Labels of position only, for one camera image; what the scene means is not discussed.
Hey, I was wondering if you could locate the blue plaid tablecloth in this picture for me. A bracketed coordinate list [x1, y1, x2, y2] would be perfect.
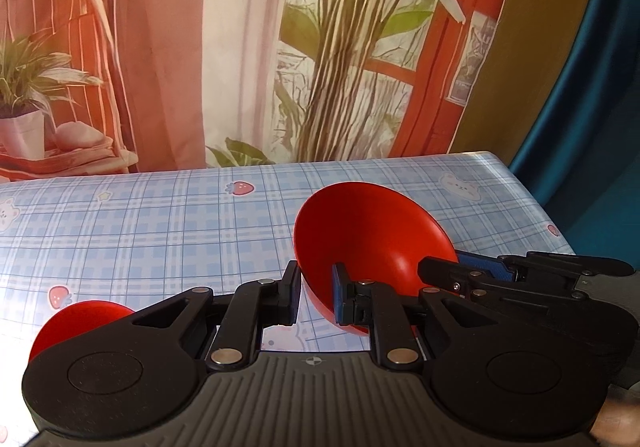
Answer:
[0, 150, 576, 447]

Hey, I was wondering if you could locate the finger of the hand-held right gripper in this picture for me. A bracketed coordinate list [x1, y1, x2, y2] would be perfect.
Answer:
[418, 256, 588, 302]
[456, 250, 636, 280]

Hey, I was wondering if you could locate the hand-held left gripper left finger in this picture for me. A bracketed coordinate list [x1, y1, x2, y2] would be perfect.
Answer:
[131, 261, 302, 372]

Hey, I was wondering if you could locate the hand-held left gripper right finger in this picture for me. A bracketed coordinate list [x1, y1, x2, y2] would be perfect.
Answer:
[332, 263, 501, 371]

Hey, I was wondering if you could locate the yellow wooden panel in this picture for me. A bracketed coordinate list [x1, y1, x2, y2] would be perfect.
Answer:
[450, 0, 608, 163]

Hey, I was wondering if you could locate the printed wall tapestry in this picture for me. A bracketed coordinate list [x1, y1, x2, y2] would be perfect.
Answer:
[0, 0, 521, 183]

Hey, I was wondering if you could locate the blue curtain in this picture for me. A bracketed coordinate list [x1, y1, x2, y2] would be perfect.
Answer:
[507, 0, 640, 258]

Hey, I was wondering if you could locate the red bowl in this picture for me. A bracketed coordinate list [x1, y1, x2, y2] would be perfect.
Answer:
[28, 300, 136, 363]
[293, 182, 460, 339]

